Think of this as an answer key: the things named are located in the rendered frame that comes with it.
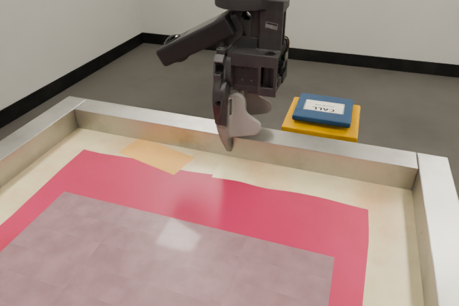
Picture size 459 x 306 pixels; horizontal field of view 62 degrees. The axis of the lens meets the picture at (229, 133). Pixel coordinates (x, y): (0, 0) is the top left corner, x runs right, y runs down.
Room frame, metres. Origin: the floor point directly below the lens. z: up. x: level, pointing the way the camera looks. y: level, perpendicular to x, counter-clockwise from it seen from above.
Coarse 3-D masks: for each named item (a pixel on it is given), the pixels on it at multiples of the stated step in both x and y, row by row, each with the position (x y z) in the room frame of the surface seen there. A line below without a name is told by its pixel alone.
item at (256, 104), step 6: (234, 90) 0.49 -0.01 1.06; (240, 90) 0.50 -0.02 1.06; (246, 96) 0.50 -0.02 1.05; (252, 96) 0.50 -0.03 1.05; (258, 96) 0.50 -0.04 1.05; (252, 102) 0.50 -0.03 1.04; (258, 102) 0.50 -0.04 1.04; (264, 102) 0.49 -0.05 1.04; (252, 108) 0.50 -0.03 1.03; (258, 108) 0.50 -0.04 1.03; (264, 108) 0.50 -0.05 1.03; (270, 108) 0.49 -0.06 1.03; (252, 114) 0.50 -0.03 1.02
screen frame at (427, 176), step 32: (32, 128) 0.48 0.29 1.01; (64, 128) 0.52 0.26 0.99; (96, 128) 0.53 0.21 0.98; (128, 128) 0.51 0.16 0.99; (160, 128) 0.50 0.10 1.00; (192, 128) 0.48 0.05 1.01; (0, 160) 0.41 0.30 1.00; (32, 160) 0.45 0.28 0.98; (256, 160) 0.45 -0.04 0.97; (288, 160) 0.44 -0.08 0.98; (320, 160) 0.42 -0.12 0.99; (352, 160) 0.41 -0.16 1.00; (384, 160) 0.40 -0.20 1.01; (416, 160) 0.40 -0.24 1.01; (448, 160) 0.40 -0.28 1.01; (416, 192) 0.36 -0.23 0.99; (448, 192) 0.34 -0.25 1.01; (416, 224) 0.32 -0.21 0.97; (448, 224) 0.29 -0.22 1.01; (448, 256) 0.25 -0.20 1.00; (448, 288) 0.21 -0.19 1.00
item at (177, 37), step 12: (228, 12) 0.47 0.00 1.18; (204, 24) 0.48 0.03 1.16; (216, 24) 0.46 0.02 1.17; (228, 24) 0.45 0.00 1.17; (180, 36) 0.49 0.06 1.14; (192, 36) 0.47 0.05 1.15; (204, 36) 0.46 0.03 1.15; (216, 36) 0.46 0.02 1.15; (228, 36) 0.45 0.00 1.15; (168, 48) 0.48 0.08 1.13; (180, 48) 0.47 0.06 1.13; (192, 48) 0.47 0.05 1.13; (204, 48) 0.46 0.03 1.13; (168, 60) 0.48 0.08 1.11; (180, 60) 0.49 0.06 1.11
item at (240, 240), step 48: (240, 192) 0.38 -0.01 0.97; (288, 192) 0.38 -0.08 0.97; (192, 240) 0.30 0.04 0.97; (240, 240) 0.30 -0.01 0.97; (288, 240) 0.30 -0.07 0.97; (336, 240) 0.30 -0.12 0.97; (192, 288) 0.24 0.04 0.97; (240, 288) 0.24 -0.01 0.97; (288, 288) 0.24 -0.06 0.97; (336, 288) 0.24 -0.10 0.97
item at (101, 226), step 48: (48, 192) 0.38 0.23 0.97; (96, 192) 0.38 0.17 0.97; (144, 192) 0.38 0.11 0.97; (192, 192) 0.38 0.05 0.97; (0, 240) 0.30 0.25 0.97; (48, 240) 0.30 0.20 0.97; (96, 240) 0.30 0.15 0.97; (144, 240) 0.30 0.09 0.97; (0, 288) 0.24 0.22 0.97; (48, 288) 0.24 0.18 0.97; (96, 288) 0.24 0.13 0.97; (144, 288) 0.24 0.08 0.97
